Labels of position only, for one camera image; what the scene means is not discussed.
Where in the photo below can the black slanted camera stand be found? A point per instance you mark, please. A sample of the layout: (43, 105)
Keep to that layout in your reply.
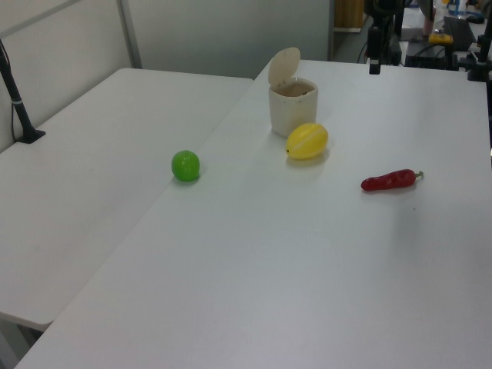
(21, 111)

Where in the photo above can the yellow handheld device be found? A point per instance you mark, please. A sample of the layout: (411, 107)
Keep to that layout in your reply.
(440, 38)

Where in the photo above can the red toy chili pepper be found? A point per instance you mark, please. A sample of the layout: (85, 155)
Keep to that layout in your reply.
(388, 181)

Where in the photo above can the black clamp stand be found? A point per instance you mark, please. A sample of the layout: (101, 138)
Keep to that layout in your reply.
(480, 57)

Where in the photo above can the wooden cabinet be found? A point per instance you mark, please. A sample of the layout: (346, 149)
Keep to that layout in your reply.
(348, 13)

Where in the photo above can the black equipment box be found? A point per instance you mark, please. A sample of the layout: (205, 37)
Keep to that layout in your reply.
(426, 55)

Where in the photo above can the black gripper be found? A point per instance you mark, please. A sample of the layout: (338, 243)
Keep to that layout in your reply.
(374, 40)

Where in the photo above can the yellow striped toy melon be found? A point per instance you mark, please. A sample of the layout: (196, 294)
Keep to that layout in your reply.
(307, 141)

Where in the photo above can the green toy lime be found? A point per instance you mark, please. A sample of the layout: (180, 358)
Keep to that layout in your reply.
(185, 166)

